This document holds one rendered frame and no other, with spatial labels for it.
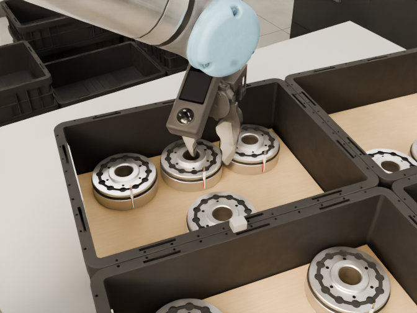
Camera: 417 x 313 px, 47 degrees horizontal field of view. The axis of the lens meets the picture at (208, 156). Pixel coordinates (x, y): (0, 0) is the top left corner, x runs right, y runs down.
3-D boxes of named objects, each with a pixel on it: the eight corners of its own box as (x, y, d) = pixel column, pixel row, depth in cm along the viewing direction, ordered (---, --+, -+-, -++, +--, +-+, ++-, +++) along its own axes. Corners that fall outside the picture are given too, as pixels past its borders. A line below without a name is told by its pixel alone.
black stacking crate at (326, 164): (102, 328, 62) (89, 274, 54) (67, 181, 83) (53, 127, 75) (365, 241, 73) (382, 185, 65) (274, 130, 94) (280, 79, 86)
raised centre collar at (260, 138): (242, 153, 80) (242, 151, 80) (230, 136, 84) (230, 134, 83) (269, 146, 82) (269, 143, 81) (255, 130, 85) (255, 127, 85)
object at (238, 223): (233, 233, 58) (233, 226, 57) (228, 225, 59) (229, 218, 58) (247, 229, 59) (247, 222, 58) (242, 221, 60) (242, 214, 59)
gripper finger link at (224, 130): (252, 148, 80) (243, 100, 75) (241, 169, 76) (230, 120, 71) (235, 146, 82) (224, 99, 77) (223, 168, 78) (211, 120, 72)
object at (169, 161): (173, 187, 75) (173, 184, 75) (152, 149, 82) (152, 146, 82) (232, 169, 78) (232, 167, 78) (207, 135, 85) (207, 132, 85)
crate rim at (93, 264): (90, 285, 55) (86, 272, 54) (54, 136, 77) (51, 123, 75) (381, 195, 66) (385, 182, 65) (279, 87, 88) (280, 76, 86)
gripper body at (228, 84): (247, 97, 77) (251, 25, 69) (229, 127, 71) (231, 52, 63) (203, 87, 79) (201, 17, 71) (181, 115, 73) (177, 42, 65)
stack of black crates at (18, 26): (45, 127, 206) (18, 28, 178) (26, 94, 226) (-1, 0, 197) (131, 99, 222) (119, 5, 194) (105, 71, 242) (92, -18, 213)
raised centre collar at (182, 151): (182, 170, 77) (182, 167, 77) (172, 152, 81) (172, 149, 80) (211, 162, 79) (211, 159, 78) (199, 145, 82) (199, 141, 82)
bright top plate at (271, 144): (235, 169, 78) (235, 166, 78) (211, 134, 85) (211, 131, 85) (290, 154, 81) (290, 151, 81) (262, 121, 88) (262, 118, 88)
